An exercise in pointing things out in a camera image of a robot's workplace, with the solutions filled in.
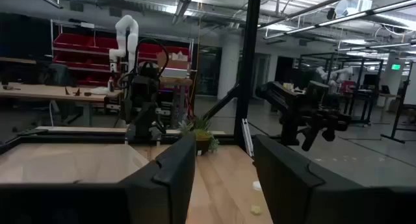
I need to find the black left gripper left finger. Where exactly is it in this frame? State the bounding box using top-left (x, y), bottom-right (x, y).
top-left (120, 132), bottom-right (198, 224)

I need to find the black office chair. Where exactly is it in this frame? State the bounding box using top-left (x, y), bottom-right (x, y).
top-left (44, 63), bottom-right (79, 88)

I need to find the silver aluminium extrusion piece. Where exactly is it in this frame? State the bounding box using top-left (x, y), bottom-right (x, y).
top-left (240, 118), bottom-right (255, 157)

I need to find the wooden workbench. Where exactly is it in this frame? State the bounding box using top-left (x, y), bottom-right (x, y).
top-left (0, 82), bottom-right (124, 127)

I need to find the potted succulent plant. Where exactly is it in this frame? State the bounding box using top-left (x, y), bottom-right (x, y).
top-left (177, 116), bottom-right (220, 156)

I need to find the ceiling light strip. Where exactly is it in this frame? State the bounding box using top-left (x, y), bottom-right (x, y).
top-left (262, 0), bottom-right (416, 40)

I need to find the red bin shelving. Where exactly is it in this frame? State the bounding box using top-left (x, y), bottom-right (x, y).
top-left (50, 18), bottom-right (194, 88)

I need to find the black gantry post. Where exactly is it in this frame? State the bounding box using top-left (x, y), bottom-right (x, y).
top-left (201, 0), bottom-right (263, 150)

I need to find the white ceiling unit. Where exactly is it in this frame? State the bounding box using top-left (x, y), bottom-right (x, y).
top-left (334, 0), bottom-right (374, 19)

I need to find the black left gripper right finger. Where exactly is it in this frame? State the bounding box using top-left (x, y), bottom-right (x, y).
top-left (252, 134), bottom-right (357, 224)

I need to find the cardboard box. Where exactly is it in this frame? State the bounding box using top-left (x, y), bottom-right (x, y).
top-left (157, 50), bottom-right (191, 71)

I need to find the black metal station frame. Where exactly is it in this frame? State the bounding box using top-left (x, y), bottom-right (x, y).
top-left (297, 51), bottom-right (384, 126)

